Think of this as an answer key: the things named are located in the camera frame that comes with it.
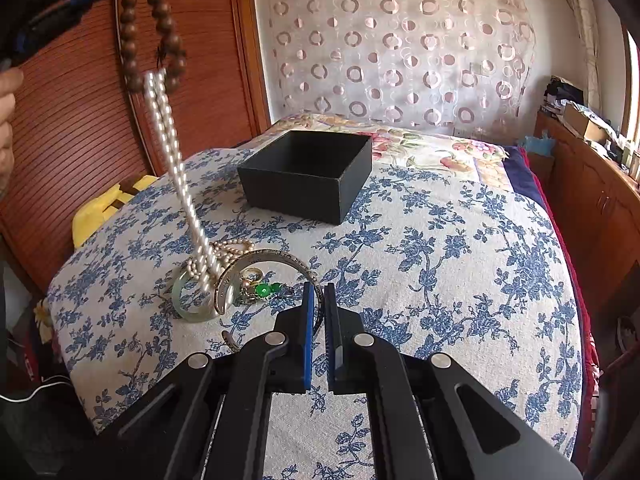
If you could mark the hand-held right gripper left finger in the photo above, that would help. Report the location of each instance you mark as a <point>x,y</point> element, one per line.
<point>308,340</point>

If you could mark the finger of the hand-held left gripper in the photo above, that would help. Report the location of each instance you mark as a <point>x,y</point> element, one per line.
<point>47,25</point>

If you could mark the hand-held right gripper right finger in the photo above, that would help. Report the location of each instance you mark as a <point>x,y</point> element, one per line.
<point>330,340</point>

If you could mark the engraved silver cuff bangle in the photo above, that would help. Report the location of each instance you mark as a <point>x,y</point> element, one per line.
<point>272,255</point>

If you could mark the pale green jade bangle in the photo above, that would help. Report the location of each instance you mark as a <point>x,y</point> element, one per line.
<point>176,296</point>

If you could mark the black square box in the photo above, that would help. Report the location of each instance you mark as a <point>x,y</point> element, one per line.
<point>295,185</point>

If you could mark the person's left hand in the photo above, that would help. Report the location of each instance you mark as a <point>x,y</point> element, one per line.
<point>7,90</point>

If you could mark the green gem pendant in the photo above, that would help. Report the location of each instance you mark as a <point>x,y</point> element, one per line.
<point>262,290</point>

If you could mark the brown wooden slatted wardrobe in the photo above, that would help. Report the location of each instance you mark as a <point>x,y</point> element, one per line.
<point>65,150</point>

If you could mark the blue floral cloth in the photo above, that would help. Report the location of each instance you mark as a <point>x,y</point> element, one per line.
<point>450,280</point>

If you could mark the yellow stool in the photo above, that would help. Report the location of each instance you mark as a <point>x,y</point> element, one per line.
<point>95,217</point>

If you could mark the colourful floral bedsheet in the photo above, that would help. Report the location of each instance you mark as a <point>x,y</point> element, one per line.
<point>430,150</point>

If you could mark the light blue plastic bag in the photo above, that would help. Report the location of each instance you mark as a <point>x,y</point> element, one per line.
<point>539,142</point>

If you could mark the brown wooden side cabinet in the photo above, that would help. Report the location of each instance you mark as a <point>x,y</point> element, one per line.
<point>585,195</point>

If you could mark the open cardboard box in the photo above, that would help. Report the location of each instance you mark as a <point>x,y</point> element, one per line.
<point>582,120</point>

